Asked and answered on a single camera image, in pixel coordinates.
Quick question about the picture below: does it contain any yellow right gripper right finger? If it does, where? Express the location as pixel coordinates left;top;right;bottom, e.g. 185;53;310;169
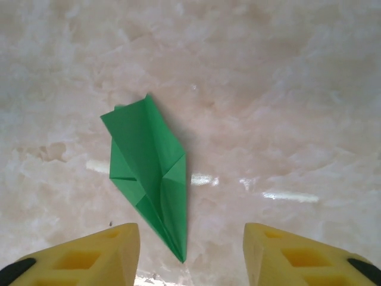
243;222;381;286

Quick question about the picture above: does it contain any green paper sheet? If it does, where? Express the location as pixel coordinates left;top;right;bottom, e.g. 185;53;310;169
99;93;189;264

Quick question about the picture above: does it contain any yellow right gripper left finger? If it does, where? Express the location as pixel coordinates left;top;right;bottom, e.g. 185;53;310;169
0;222;141;286

